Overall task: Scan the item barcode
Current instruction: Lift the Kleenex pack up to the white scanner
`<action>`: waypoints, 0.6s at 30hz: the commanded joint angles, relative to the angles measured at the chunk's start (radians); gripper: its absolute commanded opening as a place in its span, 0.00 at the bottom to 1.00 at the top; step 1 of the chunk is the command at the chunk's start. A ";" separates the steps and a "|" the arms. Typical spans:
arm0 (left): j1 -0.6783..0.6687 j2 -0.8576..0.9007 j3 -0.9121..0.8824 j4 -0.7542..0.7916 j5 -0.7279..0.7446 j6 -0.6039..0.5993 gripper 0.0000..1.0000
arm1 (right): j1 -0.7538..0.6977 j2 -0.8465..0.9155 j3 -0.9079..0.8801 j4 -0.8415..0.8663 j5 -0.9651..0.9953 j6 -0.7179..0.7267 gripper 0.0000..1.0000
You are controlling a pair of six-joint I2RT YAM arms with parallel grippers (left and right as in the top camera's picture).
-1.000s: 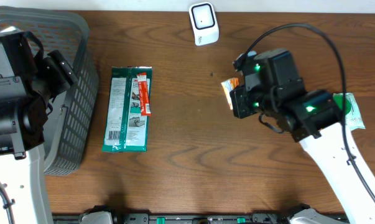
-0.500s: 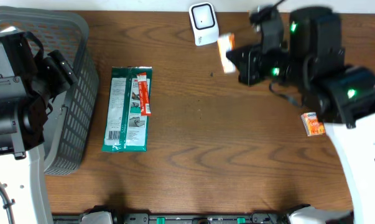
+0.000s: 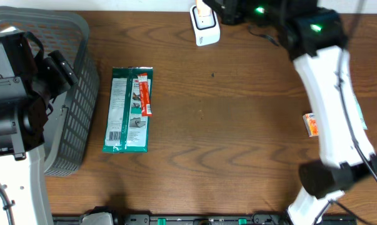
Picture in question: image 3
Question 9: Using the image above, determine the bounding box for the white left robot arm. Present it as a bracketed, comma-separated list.
[0, 27, 78, 224]

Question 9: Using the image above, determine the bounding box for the grey plastic mesh basket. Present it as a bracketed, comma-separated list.
[0, 6, 100, 176]

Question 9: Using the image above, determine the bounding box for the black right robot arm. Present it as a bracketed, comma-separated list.
[208, 0, 377, 224]

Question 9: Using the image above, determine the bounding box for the white barcode scanner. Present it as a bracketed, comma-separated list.
[189, 5, 221, 46]

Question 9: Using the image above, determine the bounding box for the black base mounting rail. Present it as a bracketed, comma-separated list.
[52, 206, 357, 225]

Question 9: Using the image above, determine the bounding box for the red and white package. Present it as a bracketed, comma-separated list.
[138, 73, 153, 117]

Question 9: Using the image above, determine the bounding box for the dark green package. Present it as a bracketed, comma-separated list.
[103, 67, 153, 154]

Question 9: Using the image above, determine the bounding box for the orange tissue pack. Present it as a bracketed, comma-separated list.
[303, 113, 319, 137]
[195, 0, 212, 17]

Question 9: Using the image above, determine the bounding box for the mint green wipes packet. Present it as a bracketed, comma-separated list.
[354, 94, 368, 130]

